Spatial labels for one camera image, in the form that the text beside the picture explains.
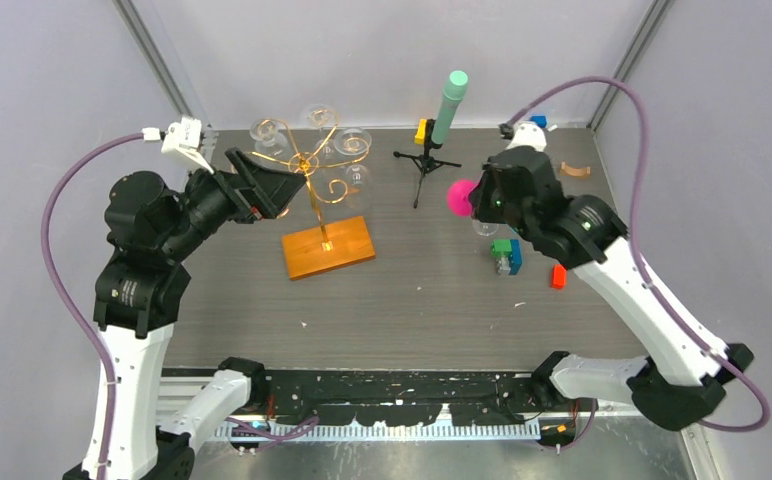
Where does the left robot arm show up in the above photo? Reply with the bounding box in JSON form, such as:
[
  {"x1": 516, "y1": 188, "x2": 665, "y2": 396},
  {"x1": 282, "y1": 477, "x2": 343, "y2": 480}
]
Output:
[{"x1": 67, "y1": 166, "x2": 305, "y2": 479}]

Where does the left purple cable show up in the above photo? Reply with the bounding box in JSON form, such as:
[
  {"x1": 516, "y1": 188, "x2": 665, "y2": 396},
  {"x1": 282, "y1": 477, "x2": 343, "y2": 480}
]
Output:
[{"x1": 41, "y1": 131, "x2": 321, "y2": 480}]

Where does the blue small block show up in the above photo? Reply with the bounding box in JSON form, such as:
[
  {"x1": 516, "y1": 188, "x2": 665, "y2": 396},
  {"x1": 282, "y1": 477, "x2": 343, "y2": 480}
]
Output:
[{"x1": 529, "y1": 115, "x2": 548, "y2": 129}]

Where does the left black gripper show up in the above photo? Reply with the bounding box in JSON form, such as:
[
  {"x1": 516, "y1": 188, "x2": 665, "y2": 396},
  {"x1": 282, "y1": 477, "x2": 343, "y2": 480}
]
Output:
[{"x1": 161, "y1": 146, "x2": 306, "y2": 258}]

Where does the red small block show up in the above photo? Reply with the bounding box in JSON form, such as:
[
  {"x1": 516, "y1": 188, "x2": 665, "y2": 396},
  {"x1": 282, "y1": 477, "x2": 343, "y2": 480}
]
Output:
[{"x1": 549, "y1": 264, "x2": 568, "y2": 290}]

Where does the orange wooden rack base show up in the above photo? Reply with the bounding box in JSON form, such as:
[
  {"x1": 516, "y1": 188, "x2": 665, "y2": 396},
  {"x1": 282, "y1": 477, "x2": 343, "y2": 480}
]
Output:
[{"x1": 282, "y1": 216, "x2": 376, "y2": 281}]

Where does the gold wire glass rack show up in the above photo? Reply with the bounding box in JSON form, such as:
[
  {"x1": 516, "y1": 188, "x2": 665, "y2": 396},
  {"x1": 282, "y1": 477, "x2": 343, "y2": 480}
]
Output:
[{"x1": 251, "y1": 113, "x2": 350, "y2": 228}]

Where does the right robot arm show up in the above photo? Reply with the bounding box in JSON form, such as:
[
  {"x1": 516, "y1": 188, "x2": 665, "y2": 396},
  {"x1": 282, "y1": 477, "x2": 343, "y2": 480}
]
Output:
[{"x1": 446, "y1": 145, "x2": 754, "y2": 431}]

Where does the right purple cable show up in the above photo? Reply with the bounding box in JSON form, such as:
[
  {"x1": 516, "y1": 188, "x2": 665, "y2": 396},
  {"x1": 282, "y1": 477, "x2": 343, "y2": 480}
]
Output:
[{"x1": 498, "y1": 76, "x2": 772, "y2": 435}]

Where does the tan curved wooden piece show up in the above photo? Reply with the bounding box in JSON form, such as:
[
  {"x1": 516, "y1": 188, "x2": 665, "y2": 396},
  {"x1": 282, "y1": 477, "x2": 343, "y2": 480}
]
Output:
[{"x1": 560, "y1": 162, "x2": 592, "y2": 178}]

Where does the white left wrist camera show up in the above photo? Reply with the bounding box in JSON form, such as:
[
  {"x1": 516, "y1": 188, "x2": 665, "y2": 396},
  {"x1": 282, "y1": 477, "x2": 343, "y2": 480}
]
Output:
[{"x1": 141, "y1": 116, "x2": 215, "y2": 174}]

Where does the stacked lego brick block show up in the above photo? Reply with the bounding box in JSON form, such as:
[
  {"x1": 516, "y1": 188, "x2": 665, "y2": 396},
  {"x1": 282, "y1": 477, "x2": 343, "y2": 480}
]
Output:
[{"x1": 490, "y1": 238, "x2": 523, "y2": 276}]

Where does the yellow small block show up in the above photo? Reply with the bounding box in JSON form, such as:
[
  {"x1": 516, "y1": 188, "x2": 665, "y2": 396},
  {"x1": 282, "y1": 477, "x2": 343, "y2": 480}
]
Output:
[{"x1": 413, "y1": 118, "x2": 428, "y2": 145}]

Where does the pink plastic wine glass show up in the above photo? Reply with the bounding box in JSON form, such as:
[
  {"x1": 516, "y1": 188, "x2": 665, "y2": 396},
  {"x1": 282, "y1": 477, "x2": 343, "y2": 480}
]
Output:
[{"x1": 446, "y1": 179, "x2": 478, "y2": 217}]

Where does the purple cable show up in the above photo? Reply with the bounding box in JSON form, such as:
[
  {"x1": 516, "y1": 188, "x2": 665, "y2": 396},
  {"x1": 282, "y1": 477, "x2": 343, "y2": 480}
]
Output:
[
  {"x1": 41, "y1": 131, "x2": 321, "y2": 480},
  {"x1": 498, "y1": 76, "x2": 772, "y2": 435}
]

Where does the mint green microphone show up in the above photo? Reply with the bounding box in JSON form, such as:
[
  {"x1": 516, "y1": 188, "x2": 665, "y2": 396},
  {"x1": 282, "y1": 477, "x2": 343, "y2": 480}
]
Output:
[{"x1": 430, "y1": 70, "x2": 469, "y2": 148}]

